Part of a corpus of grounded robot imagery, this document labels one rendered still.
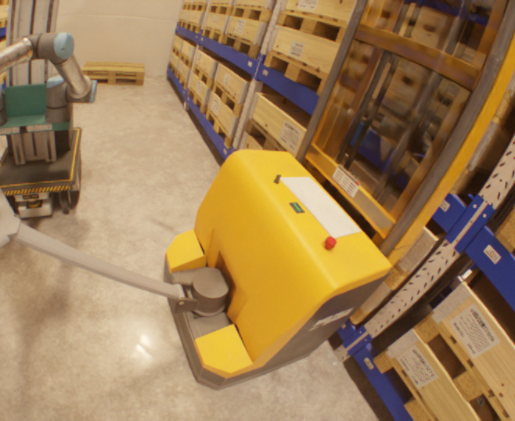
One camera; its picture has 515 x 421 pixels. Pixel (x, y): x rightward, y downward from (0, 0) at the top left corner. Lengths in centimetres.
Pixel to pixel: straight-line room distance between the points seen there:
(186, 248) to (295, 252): 72
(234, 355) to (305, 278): 49
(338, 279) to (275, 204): 37
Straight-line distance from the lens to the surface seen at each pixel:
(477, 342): 128
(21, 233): 91
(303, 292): 88
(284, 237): 95
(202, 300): 124
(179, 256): 146
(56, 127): 193
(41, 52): 131
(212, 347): 121
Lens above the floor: 144
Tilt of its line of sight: 36 degrees down
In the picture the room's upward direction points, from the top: 20 degrees clockwise
